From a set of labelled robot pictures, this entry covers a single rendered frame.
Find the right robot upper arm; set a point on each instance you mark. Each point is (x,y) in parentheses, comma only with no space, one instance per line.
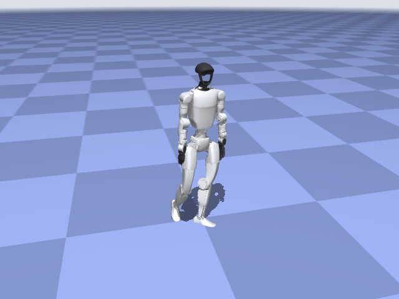
(185,98)

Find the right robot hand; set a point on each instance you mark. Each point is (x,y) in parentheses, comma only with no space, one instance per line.
(181,156)

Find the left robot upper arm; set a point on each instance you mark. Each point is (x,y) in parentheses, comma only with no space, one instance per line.
(220,116)

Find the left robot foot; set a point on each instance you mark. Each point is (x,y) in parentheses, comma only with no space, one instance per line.
(204,221)

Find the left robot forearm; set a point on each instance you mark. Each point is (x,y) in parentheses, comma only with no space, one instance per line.
(222,131)

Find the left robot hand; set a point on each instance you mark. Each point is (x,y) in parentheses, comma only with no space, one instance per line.
(222,149)

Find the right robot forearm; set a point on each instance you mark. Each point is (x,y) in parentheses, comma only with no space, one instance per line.
(182,136)

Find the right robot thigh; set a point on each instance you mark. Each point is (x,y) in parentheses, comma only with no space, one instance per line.
(189,166)

